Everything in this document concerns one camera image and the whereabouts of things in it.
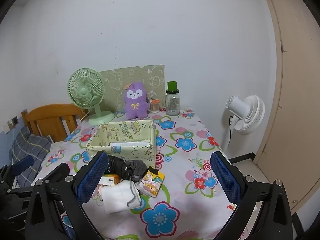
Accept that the white cloth with grey trim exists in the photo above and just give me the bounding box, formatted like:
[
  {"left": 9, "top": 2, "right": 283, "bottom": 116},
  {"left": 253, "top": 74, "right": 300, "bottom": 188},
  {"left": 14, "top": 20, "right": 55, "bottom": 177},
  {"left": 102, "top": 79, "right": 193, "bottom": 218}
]
[{"left": 99, "top": 180, "right": 142, "bottom": 214}]

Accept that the glass jar with green lid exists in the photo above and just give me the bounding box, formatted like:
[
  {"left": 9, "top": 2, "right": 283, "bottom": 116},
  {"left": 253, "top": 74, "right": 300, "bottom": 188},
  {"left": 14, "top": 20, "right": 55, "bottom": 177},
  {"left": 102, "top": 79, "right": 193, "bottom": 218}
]
[{"left": 165, "top": 81, "right": 181, "bottom": 116}]

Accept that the yellow cartoon storage box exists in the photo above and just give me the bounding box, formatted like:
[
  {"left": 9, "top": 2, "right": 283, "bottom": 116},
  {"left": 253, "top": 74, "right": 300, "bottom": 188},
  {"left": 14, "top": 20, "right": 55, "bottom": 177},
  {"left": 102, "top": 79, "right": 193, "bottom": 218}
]
[{"left": 86, "top": 119, "right": 157, "bottom": 163}]

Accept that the dark grey cloth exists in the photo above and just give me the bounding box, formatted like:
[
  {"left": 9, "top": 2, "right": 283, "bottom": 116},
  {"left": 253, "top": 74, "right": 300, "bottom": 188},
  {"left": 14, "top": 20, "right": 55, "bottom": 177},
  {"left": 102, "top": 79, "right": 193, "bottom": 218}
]
[{"left": 125, "top": 159, "right": 148, "bottom": 182}]

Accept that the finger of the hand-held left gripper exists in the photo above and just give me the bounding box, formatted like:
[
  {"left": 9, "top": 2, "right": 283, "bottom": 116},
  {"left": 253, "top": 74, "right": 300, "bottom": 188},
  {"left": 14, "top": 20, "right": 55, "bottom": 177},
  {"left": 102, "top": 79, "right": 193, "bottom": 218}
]
[
  {"left": 34, "top": 162, "right": 70, "bottom": 188},
  {"left": 11, "top": 155, "right": 34, "bottom": 178}
]

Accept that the tissue packet with black band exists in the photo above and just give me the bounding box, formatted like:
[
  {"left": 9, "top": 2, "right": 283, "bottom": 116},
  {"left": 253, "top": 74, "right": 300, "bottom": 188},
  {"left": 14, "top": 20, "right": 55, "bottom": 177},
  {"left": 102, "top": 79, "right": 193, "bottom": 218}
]
[{"left": 135, "top": 166, "right": 165, "bottom": 197}]

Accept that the purple plush toy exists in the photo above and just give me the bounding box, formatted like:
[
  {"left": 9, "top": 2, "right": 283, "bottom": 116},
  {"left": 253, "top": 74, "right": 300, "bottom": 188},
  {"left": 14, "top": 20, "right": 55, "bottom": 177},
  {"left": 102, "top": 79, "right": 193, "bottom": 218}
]
[{"left": 124, "top": 81, "right": 150, "bottom": 120}]

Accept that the orange tissue packet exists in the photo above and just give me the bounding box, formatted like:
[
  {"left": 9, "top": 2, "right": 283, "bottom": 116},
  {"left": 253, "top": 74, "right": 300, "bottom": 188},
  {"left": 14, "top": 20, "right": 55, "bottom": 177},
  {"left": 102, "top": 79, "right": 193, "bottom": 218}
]
[{"left": 101, "top": 174, "right": 121, "bottom": 187}]

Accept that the green desk fan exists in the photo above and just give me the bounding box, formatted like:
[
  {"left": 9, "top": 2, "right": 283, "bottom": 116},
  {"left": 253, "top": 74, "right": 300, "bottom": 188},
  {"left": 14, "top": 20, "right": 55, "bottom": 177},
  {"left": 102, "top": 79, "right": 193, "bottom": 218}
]
[{"left": 67, "top": 68, "right": 115, "bottom": 126}]

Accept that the black plastic bag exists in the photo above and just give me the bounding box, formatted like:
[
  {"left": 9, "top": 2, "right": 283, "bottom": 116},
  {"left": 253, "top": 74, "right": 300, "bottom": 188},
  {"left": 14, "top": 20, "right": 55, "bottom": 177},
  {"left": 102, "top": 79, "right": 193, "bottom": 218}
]
[{"left": 106, "top": 155, "right": 133, "bottom": 180}]

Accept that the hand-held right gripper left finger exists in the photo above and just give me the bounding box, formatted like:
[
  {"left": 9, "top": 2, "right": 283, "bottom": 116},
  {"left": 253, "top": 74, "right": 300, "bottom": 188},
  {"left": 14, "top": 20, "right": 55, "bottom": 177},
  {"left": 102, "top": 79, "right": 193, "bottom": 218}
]
[{"left": 25, "top": 151, "right": 109, "bottom": 240}]

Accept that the white standing fan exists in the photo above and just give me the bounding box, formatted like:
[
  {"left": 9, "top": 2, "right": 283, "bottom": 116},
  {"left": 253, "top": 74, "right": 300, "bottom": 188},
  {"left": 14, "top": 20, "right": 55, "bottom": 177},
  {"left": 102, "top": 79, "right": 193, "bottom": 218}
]
[{"left": 223, "top": 94, "right": 265, "bottom": 155}]

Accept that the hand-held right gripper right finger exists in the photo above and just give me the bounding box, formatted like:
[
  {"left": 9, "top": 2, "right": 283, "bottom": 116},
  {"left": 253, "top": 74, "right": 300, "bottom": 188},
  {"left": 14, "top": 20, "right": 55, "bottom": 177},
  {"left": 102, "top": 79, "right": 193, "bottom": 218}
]
[{"left": 210, "top": 151, "right": 294, "bottom": 240}]

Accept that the green cartoon printed board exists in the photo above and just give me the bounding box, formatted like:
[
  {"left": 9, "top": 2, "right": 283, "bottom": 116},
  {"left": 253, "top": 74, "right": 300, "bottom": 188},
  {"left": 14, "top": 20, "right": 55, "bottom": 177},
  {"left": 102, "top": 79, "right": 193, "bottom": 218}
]
[{"left": 99, "top": 64, "right": 165, "bottom": 113}]

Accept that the white paper packet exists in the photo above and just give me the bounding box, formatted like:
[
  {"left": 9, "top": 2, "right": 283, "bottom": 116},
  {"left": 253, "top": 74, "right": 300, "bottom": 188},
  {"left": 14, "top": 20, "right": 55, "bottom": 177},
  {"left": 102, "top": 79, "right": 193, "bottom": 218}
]
[{"left": 110, "top": 142, "right": 150, "bottom": 149}]

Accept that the beige door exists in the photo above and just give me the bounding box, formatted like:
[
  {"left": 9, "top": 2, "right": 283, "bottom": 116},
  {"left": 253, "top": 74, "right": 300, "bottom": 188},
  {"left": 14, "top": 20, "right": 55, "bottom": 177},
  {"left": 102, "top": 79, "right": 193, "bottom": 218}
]
[{"left": 255, "top": 0, "right": 320, "bottom": 215}]

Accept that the grey plaid blanket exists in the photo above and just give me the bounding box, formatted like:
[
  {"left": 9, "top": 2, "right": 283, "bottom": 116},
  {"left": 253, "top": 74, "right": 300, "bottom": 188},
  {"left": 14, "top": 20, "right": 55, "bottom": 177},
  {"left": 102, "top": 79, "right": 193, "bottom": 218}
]
[{"left": 9, "top": 126, "right": 52, "bottom": 187}]

